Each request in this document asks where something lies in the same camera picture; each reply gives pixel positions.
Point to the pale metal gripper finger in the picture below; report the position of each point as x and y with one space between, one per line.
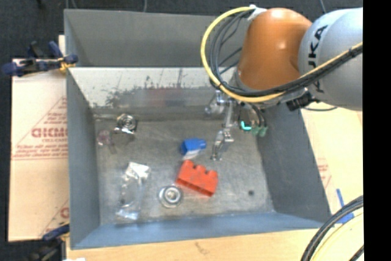
229 136
217 146

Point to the brown cardboard board red print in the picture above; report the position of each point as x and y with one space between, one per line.
36 162

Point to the red toy building brick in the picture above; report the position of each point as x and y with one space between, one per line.
198 178

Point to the black cylinder on white bracket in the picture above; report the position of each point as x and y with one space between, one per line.
301 101

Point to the blue and white small object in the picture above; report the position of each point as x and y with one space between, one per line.
192 145

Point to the grey metal bin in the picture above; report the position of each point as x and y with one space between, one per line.
232 168

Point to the clear pinkish glass piece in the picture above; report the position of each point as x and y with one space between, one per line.
105 138

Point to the clear plastic bag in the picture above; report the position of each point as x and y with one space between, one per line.
133 189

